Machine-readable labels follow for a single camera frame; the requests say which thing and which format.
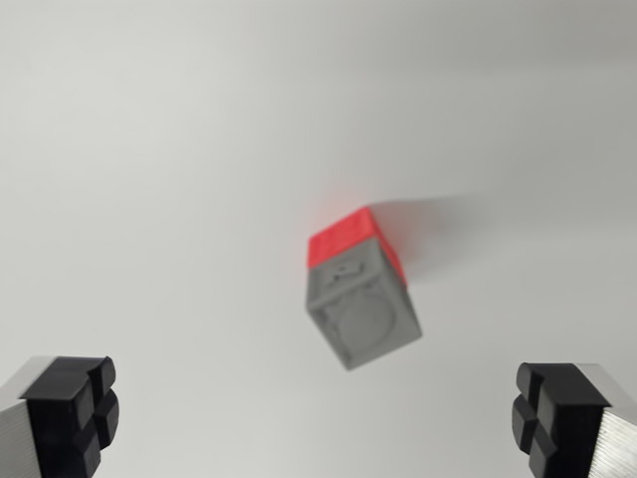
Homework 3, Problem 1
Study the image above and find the red embossed cube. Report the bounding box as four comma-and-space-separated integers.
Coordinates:
308, 205, 410, 289

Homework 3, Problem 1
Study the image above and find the gripper left finger with black rubber pad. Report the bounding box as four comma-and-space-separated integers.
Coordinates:
0, 355, 120, 478

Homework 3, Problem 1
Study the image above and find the grey embossed cube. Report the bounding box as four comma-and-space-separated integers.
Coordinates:
305, 237, 424, 372

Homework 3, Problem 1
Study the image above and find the gripper right finger with black rubber pad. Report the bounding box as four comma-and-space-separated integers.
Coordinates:
510, 361, 637, 478

